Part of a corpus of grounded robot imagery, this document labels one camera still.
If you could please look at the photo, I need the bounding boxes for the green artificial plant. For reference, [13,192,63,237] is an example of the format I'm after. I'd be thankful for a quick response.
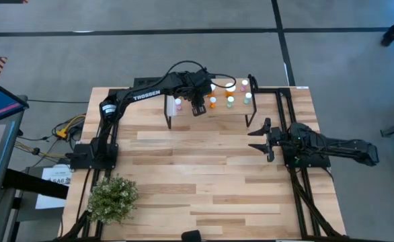
[87,174,139,225]

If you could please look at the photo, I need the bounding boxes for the yellow power cable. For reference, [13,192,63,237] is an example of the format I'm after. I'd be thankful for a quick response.
[50,114,87,140]

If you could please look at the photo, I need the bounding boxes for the white paper sheet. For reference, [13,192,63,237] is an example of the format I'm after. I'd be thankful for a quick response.
[34,164,73,210]

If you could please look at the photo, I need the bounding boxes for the black metal mounting frame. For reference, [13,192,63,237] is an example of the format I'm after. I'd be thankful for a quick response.
[249,74,341,240]
[59,87,166,242]

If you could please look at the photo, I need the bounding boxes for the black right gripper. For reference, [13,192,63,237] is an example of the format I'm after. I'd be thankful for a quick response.
[248,117,287,163]

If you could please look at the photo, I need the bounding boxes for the black table-level camera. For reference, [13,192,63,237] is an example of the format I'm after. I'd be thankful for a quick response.
[181,229,202,242]

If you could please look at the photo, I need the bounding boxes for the wooden shelf with black legs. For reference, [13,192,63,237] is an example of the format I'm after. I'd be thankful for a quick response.
[163,77,257,130]

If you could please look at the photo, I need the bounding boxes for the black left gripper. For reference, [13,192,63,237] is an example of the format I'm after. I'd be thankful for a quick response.
[178,69,213,117]

